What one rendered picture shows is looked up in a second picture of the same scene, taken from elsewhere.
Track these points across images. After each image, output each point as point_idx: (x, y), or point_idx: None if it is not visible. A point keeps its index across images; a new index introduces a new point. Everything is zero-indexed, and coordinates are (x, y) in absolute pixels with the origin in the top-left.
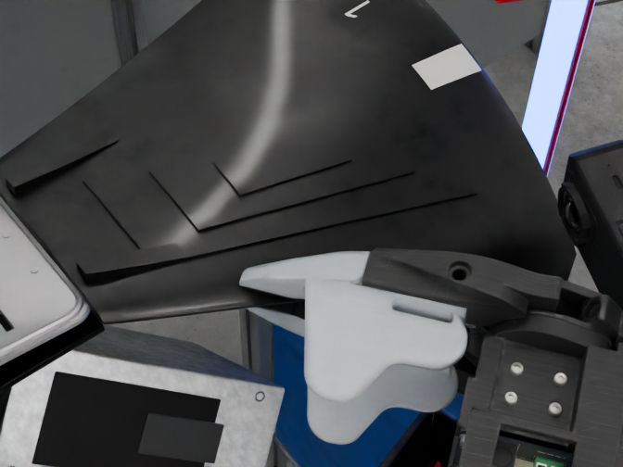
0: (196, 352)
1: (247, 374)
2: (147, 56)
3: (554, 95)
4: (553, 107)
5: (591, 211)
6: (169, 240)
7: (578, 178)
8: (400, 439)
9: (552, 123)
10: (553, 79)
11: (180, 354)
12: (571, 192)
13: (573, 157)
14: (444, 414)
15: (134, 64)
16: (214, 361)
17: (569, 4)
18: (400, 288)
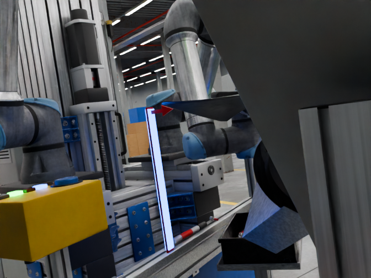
0: (253, 209)
1: (256, 188)
2: (224, 96)
3: (159, 155)
4: (160, 158)
5: (226, 94)
6: None
7: (221, 93)
8: (234, 238)
9: (162, 164)
10: (158, 150)
11: (260, 196)
12: (223, 96)
13: (218, 92)
14: (221, 236)
15: (228, 96)
16: (255, 198)
17: (154, 126)
18: None
